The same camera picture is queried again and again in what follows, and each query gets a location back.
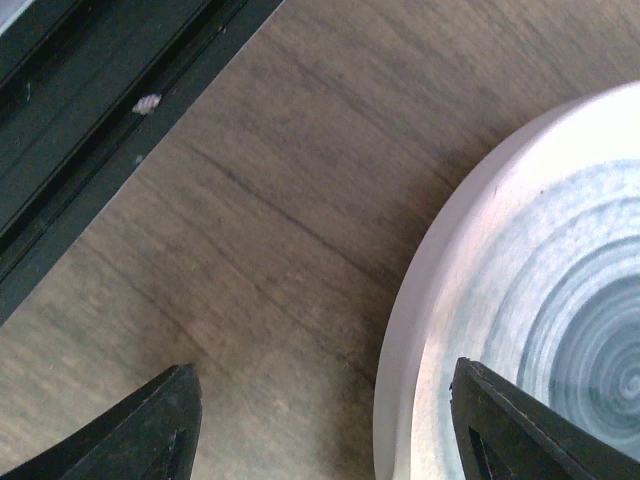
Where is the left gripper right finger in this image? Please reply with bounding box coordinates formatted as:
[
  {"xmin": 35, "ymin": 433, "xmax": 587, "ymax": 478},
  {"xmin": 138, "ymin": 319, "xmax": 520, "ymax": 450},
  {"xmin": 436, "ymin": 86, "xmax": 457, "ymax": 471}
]
[{"xmin": 450, "ymin": 357, "xmax": 639, "ymax": 479}]

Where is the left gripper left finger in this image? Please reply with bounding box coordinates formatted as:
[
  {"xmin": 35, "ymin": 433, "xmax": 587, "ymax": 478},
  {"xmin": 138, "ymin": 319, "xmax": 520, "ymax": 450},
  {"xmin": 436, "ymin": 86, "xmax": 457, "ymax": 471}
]
[{"xmin": 1, "ymin": 364, "xmax": 202, "ymax": 479}]

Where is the translucent white bowl with spout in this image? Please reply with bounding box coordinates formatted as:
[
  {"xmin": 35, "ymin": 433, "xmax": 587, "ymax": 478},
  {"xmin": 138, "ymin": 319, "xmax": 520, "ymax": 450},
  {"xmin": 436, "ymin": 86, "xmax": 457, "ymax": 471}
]
[{"xmin": 373, "ymin": 83, "xmax": 639, "ymax": 479}]

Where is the black aluminium frame rail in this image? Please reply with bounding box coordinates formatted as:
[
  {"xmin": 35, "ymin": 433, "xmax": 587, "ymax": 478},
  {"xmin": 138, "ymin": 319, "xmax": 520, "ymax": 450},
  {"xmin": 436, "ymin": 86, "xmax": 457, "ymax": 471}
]
[{"xmin": 1, "ymin": 1, "xmax": 277, "ymax": 318}]

